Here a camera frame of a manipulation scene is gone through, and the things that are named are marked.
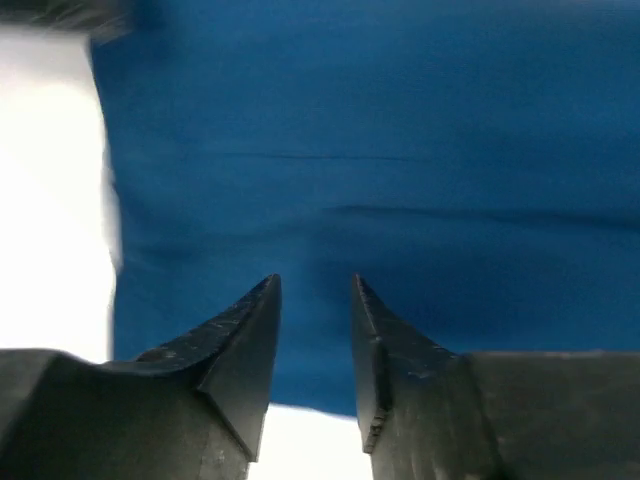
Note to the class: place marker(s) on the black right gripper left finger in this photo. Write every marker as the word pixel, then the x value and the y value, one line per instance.
pixel 192 408

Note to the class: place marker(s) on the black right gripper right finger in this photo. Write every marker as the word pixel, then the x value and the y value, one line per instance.
pixel 425 412

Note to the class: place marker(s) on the dark blue t shirt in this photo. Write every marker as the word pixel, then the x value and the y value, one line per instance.
pixel 477 162

